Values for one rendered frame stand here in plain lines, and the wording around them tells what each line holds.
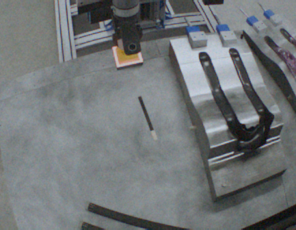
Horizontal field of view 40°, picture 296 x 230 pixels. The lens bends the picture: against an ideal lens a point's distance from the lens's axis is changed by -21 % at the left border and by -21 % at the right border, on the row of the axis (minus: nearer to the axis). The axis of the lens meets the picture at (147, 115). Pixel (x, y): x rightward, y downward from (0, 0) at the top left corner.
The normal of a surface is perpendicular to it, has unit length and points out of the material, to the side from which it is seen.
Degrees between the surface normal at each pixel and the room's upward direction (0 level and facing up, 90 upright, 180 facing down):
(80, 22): 0
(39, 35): 0
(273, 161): 0
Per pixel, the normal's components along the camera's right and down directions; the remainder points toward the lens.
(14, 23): 0.02, -0.44
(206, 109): -0.10, -0.80
